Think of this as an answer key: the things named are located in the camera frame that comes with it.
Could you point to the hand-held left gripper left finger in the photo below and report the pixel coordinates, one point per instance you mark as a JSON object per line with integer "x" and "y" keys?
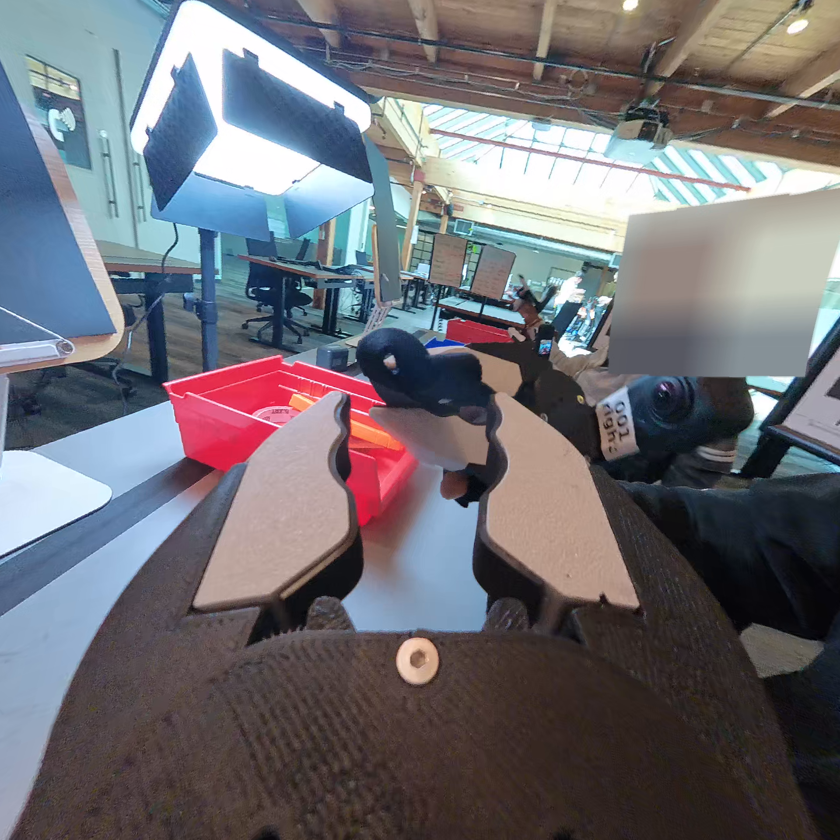
{"x": 282, "y": 512}

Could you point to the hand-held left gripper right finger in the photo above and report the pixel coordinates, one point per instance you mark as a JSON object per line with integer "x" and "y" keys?
{"x": 558, "y": 518}

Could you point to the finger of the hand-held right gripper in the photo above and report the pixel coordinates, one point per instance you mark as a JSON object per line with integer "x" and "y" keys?
{"x": 492, "y": 371}
{"x": 439, "y": 439}

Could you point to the red plastic bin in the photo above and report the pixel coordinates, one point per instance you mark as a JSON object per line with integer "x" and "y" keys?
{"x": 210, "y": 426}
{"x": 476, "y": 331}

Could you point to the person's right forearm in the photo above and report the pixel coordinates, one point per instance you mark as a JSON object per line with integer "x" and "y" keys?
{"x": 754, "y": 544}

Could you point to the black handheld device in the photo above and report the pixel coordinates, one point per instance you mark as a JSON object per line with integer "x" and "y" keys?
{"x": 545, "y": 344}

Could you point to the blue plastic bin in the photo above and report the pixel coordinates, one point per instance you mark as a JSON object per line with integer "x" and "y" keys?
{"x": 438, "y": 342}

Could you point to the orange plastic strip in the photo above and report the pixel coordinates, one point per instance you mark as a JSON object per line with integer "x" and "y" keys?
{"x": 371, "y": 433}

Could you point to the tape roll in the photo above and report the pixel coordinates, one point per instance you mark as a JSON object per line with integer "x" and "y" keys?
{"x": 269, "y": 415}

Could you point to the brown notice board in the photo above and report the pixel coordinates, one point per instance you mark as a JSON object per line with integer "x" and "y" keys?
{"x": 448, "y": 259}
{"x": 493, "y": 271}

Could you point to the small grey box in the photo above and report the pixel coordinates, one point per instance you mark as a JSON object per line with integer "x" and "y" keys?
{"x": 336, "y": 359}

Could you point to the black board with wooden back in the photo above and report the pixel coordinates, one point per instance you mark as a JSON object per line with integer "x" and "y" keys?
{"x": 384, "y": 216}

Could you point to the black office chair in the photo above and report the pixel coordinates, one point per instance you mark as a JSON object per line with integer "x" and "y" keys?
{"x": 269, "y": 289}

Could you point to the wooden office desk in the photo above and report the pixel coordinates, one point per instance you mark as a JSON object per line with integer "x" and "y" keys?
{"x": 295, "y": 264}
{"x": 144, "y": 262}

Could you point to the black light stand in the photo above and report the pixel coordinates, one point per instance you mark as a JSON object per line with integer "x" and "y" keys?
{"x": 208, "y": 295}

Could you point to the red ceiling pipe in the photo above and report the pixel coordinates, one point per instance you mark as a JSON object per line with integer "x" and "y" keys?
{"x": 590, "y": 161}

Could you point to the framed marker sign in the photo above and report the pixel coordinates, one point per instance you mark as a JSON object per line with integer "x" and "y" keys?
{"x": 814, "y": 400}

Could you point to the ceiling projector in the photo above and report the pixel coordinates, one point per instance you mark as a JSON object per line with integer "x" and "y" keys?
{"x": 640, "y": 134}

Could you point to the studio light panel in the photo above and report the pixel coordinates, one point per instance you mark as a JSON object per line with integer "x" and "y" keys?
{"x": 289, "y": 118}

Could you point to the black board on white stand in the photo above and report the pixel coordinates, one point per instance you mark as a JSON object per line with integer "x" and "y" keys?
{"x": 39, "y": 229}

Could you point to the dark wall poster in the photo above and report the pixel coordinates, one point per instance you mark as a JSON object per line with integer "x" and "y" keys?
{"x": 59, "y": 111}

